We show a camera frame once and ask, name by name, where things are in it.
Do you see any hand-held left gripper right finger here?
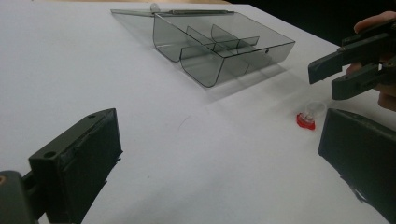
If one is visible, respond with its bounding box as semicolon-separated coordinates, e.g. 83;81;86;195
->
318;107;396;224

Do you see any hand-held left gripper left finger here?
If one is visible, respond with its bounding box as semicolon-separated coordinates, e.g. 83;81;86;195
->
28;107;123;224

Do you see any small red clear plastic part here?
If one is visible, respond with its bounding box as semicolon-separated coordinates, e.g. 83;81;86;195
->
295;101;327;131

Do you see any clear grey compartment box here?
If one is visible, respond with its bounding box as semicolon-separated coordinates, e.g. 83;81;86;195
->
110;3;296;89

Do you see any white board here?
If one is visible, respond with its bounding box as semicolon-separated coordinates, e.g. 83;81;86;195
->
0;0;396;224

